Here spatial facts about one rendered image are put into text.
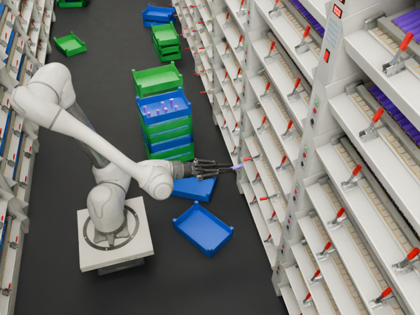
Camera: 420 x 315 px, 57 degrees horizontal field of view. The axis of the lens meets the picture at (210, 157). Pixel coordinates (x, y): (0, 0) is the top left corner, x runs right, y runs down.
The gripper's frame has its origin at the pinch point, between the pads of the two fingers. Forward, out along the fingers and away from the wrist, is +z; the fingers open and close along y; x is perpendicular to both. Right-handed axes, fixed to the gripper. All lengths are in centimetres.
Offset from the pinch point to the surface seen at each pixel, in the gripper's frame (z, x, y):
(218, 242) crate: 7, -59, 2
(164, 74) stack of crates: -12, -22, -116
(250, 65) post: 12.8, 37.2, -30.6
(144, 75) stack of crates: -26, -24, -116
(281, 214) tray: 23.0, -7.2, 23.2
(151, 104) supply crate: -25, -24, -83
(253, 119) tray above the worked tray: 18.5, 11.4, -22.9
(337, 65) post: 7, 79, 39
